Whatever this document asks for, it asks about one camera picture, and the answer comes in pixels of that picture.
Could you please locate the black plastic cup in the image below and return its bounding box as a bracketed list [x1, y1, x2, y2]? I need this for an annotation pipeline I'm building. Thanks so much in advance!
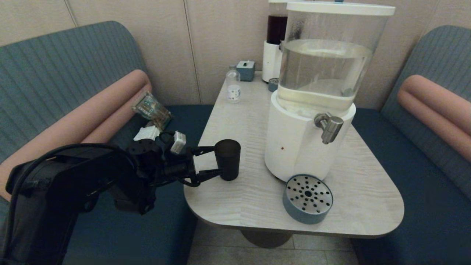
[215, 139, 241, 181]

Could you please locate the clear water dispenser white base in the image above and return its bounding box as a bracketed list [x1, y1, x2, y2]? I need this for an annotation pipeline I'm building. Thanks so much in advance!
[264, 0, 396, 183]

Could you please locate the white napkin stack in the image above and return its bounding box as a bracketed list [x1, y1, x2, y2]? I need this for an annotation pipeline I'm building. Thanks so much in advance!
[133, 125, 160, 142]

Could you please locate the green snack packet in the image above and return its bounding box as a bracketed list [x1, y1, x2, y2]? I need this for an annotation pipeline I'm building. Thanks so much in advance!
[132, 91, 173, 131]

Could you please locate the small clear bottle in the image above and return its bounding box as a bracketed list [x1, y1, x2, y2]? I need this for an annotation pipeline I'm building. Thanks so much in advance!
[226, 65, 241, 104]

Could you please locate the small blue box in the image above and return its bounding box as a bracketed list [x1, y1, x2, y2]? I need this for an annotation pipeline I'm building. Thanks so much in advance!
[236, 60, 255, 82]

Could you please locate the round blue drip tray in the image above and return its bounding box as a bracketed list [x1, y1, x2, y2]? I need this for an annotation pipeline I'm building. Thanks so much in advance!
[282, 174, 333, 225]

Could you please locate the dark drink dispenser white base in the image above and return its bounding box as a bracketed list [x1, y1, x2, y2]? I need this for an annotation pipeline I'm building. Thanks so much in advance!
[262, 0, 289, 83]

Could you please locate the pink bolster cushion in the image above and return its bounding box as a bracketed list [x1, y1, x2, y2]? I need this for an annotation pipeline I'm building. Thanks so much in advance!
[0, 69, 152, 201]
[397, 75, 471, 162]

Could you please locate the teal bench seat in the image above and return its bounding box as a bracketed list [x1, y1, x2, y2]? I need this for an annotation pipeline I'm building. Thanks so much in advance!
[348, 25, 471, 265]
[0, 20, 215, 265]

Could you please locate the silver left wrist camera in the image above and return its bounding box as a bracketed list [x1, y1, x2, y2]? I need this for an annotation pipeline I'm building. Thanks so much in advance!
[170, 131, 187, 154]

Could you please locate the round table pedestal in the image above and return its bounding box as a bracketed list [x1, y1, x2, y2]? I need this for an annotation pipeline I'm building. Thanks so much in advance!
[240, 229, 294, 248]

